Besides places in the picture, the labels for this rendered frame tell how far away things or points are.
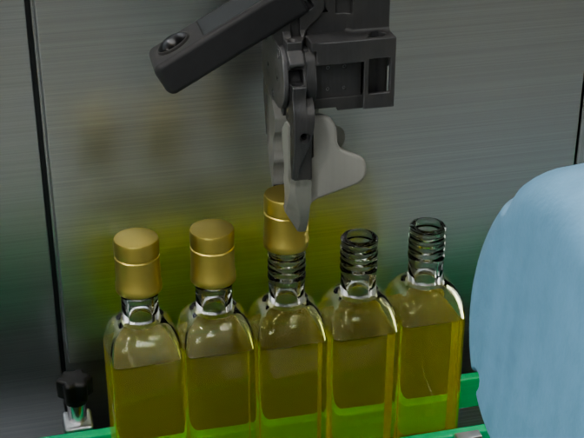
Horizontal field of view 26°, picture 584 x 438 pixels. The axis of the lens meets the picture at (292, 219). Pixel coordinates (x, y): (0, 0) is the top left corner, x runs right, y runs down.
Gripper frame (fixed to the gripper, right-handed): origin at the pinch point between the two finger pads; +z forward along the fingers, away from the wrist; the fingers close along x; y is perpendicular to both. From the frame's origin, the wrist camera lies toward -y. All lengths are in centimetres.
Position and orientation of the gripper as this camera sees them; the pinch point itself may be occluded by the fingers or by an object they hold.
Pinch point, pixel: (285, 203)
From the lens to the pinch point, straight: 95.7
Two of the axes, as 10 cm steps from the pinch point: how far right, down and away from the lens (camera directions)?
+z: 0.0, 8.9, 4.6
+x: -2.4, -4.4, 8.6
